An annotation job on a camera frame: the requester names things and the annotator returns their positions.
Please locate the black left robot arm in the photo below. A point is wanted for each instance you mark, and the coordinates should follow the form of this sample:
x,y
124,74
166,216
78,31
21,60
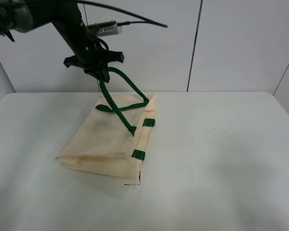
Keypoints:
x,y
26,15

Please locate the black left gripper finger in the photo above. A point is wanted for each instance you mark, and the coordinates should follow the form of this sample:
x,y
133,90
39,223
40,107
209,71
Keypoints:
x,y
99,72

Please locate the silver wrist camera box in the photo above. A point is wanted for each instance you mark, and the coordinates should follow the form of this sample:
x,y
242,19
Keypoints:
x,y
105,29

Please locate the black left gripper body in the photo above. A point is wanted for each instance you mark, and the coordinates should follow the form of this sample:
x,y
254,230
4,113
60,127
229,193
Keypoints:
x,y
89,50

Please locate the white linen bag green handles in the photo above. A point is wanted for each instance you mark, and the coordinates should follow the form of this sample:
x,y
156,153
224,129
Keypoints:
x,y
113,137

